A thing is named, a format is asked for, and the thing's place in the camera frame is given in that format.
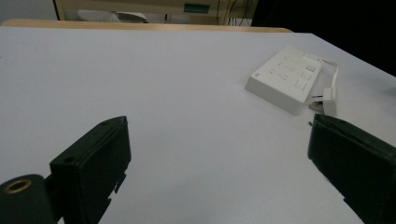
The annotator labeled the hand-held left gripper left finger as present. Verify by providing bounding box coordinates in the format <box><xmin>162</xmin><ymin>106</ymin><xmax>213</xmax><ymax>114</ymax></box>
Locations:
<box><xmin>49</xmin><ymin>115</ymin><xmax>133</xmax><ymax>224</ymax></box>

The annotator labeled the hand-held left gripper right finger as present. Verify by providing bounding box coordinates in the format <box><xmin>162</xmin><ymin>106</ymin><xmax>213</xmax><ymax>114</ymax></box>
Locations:
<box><xmin>307</xmin><ymin>113</ymin><xmax>396</xmax><ymax>224</ymax></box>

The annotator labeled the white power strip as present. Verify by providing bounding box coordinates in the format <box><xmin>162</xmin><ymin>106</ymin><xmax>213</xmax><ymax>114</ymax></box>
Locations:
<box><xmin>244</xmin><ymin>45</ymin><xmax>325</xmax><ymax>116</ymax></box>

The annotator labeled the white power plug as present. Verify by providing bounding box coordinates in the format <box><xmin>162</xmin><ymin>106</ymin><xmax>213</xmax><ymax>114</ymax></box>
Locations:
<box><xmin>307</xmin><ymin>87</ymin><xmax>339</xmax><ymax>118</ymax></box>

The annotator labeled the white chair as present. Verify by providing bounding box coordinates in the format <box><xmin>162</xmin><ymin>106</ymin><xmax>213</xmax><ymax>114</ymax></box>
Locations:
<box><xmin>76</xmin><ymin>8</ymin><xmax>149</xmax><ymax>24</ymax></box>

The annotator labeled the beige cabinet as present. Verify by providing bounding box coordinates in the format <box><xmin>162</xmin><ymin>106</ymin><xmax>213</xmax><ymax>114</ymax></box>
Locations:
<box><xmin>53</xmin><ymin>0</ymin><xmax>259</xmax><ymax>26</ymax></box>

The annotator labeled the white power strip cable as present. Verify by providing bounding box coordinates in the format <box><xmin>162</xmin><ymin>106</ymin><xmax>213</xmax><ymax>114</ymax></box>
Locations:
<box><xmin>319</xmin><ymin>57</ymin><xmax>341</xmax><ymax>91</ymax></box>

